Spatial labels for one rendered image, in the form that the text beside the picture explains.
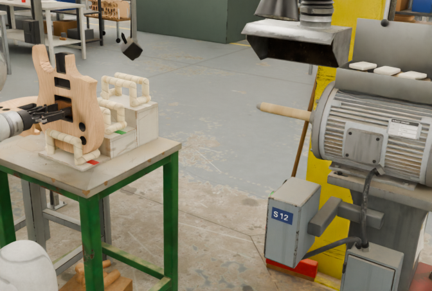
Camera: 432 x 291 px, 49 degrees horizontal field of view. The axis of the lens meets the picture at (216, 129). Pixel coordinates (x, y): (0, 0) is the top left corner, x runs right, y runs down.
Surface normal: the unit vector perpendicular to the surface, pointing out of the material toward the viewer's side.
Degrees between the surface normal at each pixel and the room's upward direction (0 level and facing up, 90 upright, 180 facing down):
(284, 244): 90
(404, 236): 90
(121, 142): 90
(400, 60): 90
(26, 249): 6
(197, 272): 0
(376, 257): 0
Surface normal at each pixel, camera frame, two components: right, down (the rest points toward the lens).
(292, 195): 0.03, -0.94
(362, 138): -0.53, 0.28
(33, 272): 0.66, -0.07
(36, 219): 0.88, 0.19
